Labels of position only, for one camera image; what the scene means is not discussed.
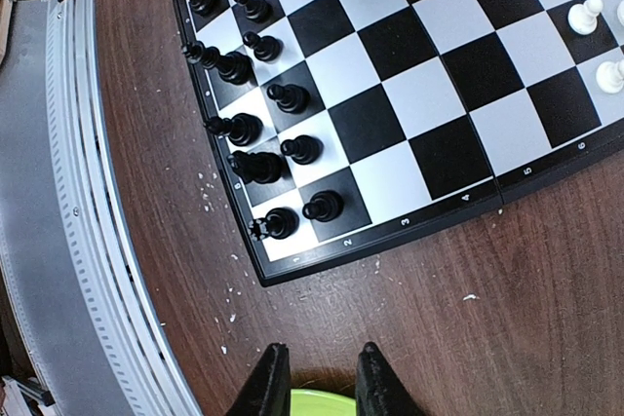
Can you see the black rook piece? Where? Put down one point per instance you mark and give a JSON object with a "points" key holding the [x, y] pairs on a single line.
{"points": [[277, 223]]}

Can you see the black pawn piece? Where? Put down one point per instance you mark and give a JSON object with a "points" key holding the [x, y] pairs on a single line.
{"points": [[324, 206]]}

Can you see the black knight piece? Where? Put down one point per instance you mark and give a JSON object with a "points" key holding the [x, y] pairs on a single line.
{"points": [[260, 167]]}

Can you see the black bishop piece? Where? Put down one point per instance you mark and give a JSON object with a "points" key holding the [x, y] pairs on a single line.
{"points": [[242, 129]]}

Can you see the black and white chessboard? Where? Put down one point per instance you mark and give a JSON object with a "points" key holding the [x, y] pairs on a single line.
{"points": [[420, 114]]}

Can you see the black king piece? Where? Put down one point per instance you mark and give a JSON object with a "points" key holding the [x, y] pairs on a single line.
{"points": [[234, 67]]}

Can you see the front aluminium rail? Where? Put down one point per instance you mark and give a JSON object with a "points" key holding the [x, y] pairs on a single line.
{"points": [[103, 257]]}

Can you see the green plate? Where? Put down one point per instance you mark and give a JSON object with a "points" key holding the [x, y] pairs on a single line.
{"points": [[306, 402]]}

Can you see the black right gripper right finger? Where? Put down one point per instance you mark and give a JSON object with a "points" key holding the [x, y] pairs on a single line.
{"points": [[378, 389]]}

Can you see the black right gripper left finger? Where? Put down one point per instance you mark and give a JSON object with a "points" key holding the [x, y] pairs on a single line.
{"points": [[267, 391]]}

